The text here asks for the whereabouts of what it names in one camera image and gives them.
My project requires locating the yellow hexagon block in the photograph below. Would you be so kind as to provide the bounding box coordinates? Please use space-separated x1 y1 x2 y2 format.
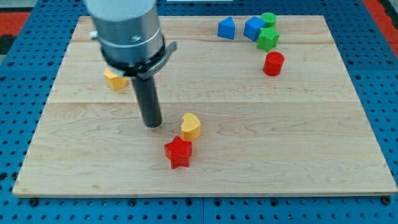
103 68 127 90

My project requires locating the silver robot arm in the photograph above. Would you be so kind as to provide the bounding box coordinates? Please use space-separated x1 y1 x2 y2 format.
84 0 177 80

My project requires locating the yellow heart block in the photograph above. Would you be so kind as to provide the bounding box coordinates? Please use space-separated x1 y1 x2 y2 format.
180 113 201 141

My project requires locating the red star block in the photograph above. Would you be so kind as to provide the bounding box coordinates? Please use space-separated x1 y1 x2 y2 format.
164 136 193 169

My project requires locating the wooden board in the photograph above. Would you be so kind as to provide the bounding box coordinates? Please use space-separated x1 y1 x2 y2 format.
12 16 397 198

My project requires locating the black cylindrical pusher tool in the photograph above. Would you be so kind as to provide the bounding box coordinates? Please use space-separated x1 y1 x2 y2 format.
132 77 162 128

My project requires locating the blue triangle block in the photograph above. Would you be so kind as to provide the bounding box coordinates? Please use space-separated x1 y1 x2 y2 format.
217 17 236 40

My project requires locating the red cylinder block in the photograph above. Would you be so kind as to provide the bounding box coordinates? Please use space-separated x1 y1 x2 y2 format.
262 52 285 77

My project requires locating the blue cube block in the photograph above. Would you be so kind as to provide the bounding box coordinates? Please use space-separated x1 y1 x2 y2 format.
244 16 266 41

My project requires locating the green star block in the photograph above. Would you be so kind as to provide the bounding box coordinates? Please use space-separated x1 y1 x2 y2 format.
257 27 280 52

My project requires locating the green cylinder block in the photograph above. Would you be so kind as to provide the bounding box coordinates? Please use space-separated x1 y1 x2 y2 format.
261 12 277 28

